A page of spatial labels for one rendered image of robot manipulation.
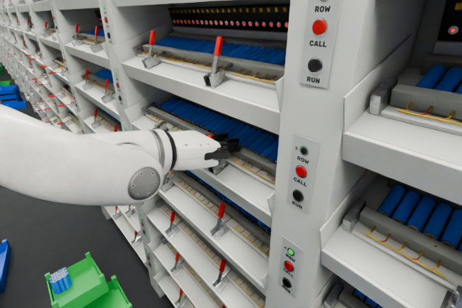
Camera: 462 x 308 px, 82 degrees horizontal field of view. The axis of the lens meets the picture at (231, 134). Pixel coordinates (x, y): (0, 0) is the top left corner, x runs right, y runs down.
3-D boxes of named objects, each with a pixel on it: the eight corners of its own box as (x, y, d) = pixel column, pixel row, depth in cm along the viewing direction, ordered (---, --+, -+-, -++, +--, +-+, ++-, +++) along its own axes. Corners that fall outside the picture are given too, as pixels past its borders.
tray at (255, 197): (275, 232, 49) (267, 199, 44) (136, 133, 90) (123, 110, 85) (332, 167, 58) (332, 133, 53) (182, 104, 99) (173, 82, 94)
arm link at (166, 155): (135, 165, 51) (150, 162, 53) (157, 185, 45) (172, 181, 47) (137, 123, 49) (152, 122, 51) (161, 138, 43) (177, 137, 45)
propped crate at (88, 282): (49, 288, 129) (44, 274, 127) (93, 265, 141) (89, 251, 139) (58, 322, 105) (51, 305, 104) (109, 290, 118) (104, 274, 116)
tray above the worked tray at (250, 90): (284, 137, 41) (271, 51, 33) (127, 76, 82) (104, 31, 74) (349, 78, 50) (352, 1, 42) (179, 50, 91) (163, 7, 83)
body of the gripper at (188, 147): (144, 160, 52) (191, 152, 60) (171, 182, 46) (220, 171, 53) (147, 124, 50) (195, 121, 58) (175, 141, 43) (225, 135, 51)
